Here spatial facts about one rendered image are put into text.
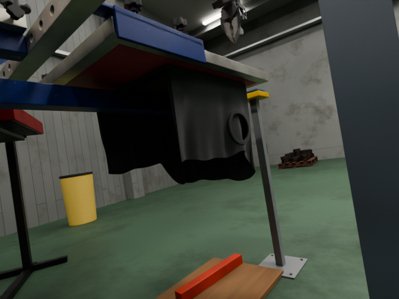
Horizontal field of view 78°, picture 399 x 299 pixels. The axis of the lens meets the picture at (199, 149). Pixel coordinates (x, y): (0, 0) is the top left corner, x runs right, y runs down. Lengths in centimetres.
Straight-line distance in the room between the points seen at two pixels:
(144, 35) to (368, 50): 66
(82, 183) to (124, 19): 317
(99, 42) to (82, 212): 320
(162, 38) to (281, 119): 736
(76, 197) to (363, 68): 339
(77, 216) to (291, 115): 625
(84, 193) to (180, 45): 314
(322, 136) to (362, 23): 682
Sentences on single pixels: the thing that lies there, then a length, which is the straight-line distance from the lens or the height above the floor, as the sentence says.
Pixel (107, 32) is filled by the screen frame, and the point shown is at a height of 96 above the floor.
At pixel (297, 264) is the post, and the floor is 1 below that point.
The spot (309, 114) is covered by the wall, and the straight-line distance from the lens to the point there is 777.
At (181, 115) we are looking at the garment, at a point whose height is 80.
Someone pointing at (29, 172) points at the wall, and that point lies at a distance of 449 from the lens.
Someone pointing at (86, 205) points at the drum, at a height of 23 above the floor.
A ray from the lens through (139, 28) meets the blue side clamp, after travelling 64.
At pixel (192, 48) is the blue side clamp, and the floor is 97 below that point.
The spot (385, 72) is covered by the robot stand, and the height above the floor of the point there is 82.
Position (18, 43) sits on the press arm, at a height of 101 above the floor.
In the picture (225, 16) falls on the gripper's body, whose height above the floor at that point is 119.
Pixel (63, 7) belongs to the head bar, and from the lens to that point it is 62.
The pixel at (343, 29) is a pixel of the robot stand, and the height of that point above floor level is 99.
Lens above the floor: 67
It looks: 1 degrees up
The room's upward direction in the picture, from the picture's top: 9 degrees counter-clockwise
